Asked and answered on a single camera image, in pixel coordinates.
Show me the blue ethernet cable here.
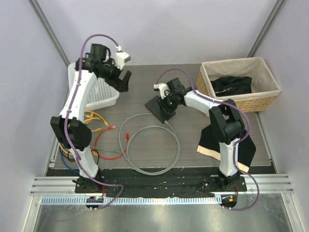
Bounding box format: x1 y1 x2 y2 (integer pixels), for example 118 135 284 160
60 152 82 174

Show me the black network switch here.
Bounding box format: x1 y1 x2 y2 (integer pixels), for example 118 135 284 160
145 96 176 124

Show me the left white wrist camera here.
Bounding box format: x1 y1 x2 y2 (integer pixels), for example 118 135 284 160
114 46 131 70

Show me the black power cable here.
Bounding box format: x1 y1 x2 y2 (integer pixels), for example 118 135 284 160
59 142 77 162

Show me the grey ethernet cable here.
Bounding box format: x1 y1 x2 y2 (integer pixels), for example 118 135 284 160
90 145 120 153
119 113 181 175

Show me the aluminium frame rail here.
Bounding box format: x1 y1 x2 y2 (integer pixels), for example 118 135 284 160
30 174 294 208

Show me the long yellow ethernet cable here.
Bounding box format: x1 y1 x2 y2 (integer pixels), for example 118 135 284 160
59 110 109 158

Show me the white perforated plastic basket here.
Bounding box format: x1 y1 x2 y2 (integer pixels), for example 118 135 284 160
68 63 120 111

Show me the black cloth in basket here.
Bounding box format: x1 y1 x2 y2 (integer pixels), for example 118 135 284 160
211 76 252 97

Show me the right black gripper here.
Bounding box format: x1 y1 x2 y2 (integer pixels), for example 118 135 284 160
157 93 179 116

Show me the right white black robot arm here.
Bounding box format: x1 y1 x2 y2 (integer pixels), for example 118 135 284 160
154 78 245 191

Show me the short yellow ethernet cable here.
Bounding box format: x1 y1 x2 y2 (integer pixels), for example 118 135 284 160
83 110 103 133

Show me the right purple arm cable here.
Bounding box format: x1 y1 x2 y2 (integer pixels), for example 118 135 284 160
156 69 260 211

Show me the black cloth with beige stripe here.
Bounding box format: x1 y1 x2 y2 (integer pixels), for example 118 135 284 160
197 126 256 172

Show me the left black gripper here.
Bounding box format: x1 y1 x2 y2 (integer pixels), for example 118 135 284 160
100 58 132 93

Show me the wicker basket with liner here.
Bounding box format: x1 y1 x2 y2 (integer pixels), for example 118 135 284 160
196 57 281 113

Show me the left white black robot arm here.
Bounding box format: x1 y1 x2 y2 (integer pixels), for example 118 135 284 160
50 43 131 193

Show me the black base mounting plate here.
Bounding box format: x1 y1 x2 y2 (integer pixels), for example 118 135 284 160
74 174 247 194

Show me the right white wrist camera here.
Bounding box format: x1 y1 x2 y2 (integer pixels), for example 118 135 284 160
154 83 171 99

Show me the red ethernet cable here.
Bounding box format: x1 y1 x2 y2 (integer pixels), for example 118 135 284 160
96 125 130 160

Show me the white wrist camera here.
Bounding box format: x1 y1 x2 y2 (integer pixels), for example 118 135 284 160
154 83 171 99
114 46 131 70

